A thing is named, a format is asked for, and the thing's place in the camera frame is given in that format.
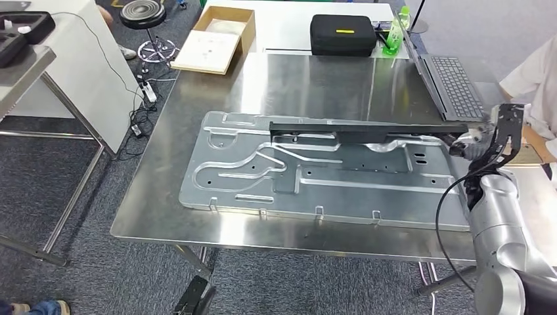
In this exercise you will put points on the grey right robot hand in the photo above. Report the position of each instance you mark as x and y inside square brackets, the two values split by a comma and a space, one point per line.
[472, 141]

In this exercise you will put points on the long black plastic car part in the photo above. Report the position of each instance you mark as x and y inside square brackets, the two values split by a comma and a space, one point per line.
[370, 130]

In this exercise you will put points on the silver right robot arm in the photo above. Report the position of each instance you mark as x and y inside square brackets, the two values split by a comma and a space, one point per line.
[500, 226]

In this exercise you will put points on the grey open laptop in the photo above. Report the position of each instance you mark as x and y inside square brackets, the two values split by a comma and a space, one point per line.
[452, 87]

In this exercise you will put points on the person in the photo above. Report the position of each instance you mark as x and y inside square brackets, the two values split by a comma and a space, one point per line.
[539, 87]
[39, 308]
[126, 52]

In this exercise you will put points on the grey pole stand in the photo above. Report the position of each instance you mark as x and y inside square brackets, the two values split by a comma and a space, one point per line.
[417, 26]

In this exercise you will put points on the green plastic bottle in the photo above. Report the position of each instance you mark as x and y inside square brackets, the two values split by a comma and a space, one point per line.
[395, 37]

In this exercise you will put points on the large stamped metal panel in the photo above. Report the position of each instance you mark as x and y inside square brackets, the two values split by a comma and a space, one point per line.
[326, 187]

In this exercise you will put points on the black zip case yellow label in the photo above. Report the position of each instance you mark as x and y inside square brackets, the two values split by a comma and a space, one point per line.
[343, 37]

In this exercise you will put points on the white table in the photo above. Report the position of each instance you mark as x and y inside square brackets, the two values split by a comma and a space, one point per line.
[283, 21]

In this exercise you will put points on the shallow wooden box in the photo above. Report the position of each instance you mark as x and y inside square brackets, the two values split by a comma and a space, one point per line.
[213, 48]

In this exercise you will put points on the black robot foot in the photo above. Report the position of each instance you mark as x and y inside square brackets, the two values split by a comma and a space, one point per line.
[193, 298]

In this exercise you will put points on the white power strip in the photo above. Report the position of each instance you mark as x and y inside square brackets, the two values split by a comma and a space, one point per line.
[149, 91]

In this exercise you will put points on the black power adapter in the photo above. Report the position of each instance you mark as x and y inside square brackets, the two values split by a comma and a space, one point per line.
[136, 129]

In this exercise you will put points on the black stool chrome base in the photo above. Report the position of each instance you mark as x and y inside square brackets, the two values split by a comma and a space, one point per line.
[143, 13]

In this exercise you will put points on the white cabinet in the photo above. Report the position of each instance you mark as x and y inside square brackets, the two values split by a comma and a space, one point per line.
[65, 78]

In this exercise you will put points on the black foam tray case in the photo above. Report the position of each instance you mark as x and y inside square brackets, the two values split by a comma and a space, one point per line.
[22, 30]

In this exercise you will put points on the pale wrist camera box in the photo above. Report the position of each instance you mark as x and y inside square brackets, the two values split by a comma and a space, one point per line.
[494, 116]

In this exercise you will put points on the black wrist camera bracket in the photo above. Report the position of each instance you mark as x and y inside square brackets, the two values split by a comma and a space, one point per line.
[511, 126]

